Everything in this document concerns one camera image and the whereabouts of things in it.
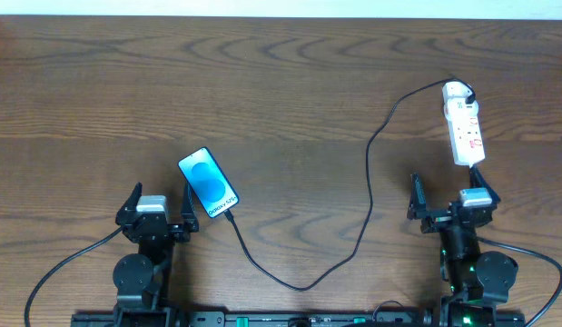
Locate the blue Galaxy smartphone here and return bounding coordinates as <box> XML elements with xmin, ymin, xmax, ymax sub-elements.
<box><xmin>178</xmin><ymin>147</ymin><xmax>240</xmax><ymax>218</ymax></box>

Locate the black USB charging cable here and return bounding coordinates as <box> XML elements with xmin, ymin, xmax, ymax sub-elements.
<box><xmin>223</xmin><ymin>77</ymin><xmax>477</xmax><ymax>292</ymax></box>

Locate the white power strip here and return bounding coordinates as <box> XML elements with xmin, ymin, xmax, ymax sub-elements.
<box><xmin>444</xmin><ymin>97</ymin><xmax>485</xmax><ymax>167</ymax></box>

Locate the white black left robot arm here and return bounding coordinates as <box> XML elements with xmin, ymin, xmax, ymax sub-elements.
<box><xmin>113</xmin><ymin>183</ymin><xmax>199</xmax><ymax>327</ymax></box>

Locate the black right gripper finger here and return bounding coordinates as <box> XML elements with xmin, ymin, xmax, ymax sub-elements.
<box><xmin>469</xmin><ymin>165</ymin><xmax>501</xmax><ymax>203</ymax></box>
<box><xmin>407</xmin><ymin>173</ymin><xmax>428</xmax><ymax>220</ymax></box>

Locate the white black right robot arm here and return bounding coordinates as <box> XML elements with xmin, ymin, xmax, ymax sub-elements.
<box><xmin>407</xmin><ymin>166</ymin><xmax>525</xmax><ymax>326</ymax></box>

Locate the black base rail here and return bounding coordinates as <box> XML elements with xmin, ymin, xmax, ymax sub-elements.
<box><xmin>71</xmin><ymin>310</ymin><xmax>527</xmax><ymax>327</ymax></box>

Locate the white USB charger adapter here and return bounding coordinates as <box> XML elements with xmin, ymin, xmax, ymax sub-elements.
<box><xmin>442</xmin><ymin>80</ymin><xmax>476</xmax><ymax>104</ymax></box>

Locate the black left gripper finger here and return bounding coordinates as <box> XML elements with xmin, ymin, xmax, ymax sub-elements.
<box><xmin>118</xmin><ymin>183</ymin><xmax>143</xmax><ymax>217</ymax></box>
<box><xmin>180</xmin><ymin>183</ymin><xmax>200</xmax><ymax>233</ymax></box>

